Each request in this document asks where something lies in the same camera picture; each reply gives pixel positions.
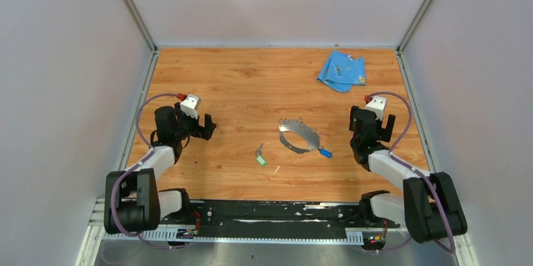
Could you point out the folded blue cloth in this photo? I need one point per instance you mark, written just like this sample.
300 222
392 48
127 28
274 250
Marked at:
342 71

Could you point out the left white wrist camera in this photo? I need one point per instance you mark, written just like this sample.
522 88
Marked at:
190 105

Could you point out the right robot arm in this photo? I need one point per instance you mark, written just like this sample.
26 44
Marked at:
429 207

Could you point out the key with blue tag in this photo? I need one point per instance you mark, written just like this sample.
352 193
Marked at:
325 153

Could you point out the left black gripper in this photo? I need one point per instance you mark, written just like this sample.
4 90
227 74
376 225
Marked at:
205 132

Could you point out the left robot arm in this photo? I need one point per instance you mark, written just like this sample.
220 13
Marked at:
132 201

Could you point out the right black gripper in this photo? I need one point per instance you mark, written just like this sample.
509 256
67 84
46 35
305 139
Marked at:
385 134

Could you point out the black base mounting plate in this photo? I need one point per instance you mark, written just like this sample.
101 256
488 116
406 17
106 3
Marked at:
277 220

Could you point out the key with green tag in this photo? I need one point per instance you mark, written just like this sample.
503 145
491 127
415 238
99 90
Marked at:
258 156

